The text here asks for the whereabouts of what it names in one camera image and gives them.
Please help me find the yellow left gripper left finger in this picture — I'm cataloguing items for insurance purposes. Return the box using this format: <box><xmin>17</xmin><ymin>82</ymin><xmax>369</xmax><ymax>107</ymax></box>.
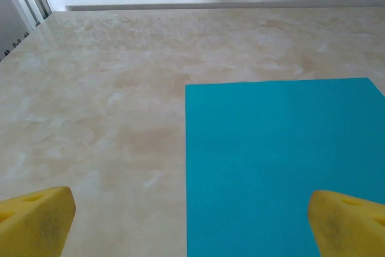
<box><xmin>0</xmin><ymin>186</ymin><xmax>76</xmax><ymax>257</ymax></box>

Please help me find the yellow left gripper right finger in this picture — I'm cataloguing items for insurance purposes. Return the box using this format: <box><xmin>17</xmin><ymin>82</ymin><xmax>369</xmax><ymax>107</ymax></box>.
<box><xmin>307</xmin><ymin>190</ymin><xmax>385</xmax><ymax>257</ymax></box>

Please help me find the blue square paper sheet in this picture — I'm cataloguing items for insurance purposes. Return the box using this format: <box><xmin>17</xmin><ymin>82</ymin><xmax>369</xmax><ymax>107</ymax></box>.
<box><xmin>185</xmin><ymin>77</ymin><xmax>385</xmax><ymax>257</ymax></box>

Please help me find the aluminium back frame rail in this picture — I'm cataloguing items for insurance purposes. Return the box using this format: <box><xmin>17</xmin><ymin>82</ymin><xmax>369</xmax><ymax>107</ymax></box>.
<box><xmin>61</xmin><ymin>0</ymin><xmax>385</xmax><ymax>11</ymax></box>

